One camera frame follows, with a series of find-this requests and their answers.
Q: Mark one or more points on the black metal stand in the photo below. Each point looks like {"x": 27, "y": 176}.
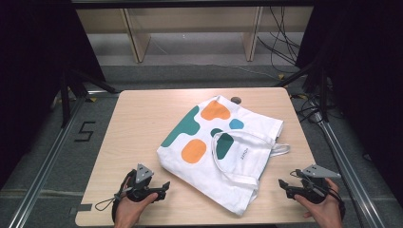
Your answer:
{"x": 322, "y": 88}
{"x": 66, "y": 101}

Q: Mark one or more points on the person's left hand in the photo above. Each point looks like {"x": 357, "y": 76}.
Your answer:
{"x": 133, "y": 210}

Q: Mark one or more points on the person's right hand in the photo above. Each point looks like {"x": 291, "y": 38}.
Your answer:
{"x": 323, "y": 212}

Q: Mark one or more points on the black metal crossbar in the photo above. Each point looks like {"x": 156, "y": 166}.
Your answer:
{"x": 190, "y": 3}

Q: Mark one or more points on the black curtain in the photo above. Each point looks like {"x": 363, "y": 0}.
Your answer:
{"x": 364, "y": 95}
{"x": 34, "y": 79}

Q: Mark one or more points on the yellow tape piece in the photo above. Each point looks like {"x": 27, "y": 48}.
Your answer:
{"x": 281, "y": 76}
{"x": 92, "y": 99}
{"x": 301, "y": 96}

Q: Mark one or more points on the white tote bag coloured blobs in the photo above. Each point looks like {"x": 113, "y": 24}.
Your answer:
{"x": 202, "y": 171}

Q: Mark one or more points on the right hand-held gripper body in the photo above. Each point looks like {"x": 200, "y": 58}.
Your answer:
{"x": 312, "y": 186}

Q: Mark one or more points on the light wooden furniture frame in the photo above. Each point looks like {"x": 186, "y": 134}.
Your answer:
{"x": 139, "y": 41}

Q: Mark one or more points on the aluminium floor rail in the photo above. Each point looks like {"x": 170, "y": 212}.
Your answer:
{"x": 348, "y": 171}
{"x": 47, "y": 164}

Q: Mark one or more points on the round dark table grommet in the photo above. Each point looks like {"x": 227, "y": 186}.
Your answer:
{"x": 235, "y": 100}

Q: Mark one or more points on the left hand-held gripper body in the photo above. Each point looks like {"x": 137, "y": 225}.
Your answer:
{"x": 141, "y": 186}

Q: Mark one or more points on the grey tape strip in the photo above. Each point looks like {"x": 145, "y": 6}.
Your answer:
{"x": 83, "y": 207}

